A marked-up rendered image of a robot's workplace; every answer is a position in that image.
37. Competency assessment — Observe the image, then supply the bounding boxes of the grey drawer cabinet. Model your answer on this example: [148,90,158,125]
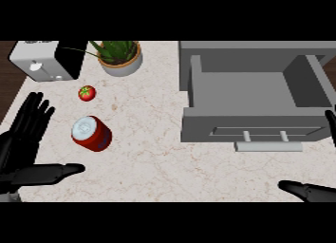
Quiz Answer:
[179,41,336,93]

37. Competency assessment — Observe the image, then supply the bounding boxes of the potted green plant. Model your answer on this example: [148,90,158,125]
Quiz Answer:
[59,41,145,78]

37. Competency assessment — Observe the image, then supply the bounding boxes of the white and black toaster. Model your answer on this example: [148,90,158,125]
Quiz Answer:
[8,41,90,83]

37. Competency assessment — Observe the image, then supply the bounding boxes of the red soda can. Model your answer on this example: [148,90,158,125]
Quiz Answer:
[70,115,116,153]

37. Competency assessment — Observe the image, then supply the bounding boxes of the grey open drawer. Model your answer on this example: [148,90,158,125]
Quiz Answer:
[180,54,336,143]

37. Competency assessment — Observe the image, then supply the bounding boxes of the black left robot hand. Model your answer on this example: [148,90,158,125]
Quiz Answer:
[0,91,88,196]

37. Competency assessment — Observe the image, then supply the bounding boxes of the red tomato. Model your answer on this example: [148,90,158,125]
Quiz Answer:
[77,84,99,103]

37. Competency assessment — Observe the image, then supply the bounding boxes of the pale drawer handle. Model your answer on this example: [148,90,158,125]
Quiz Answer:
[235,129,304,153]

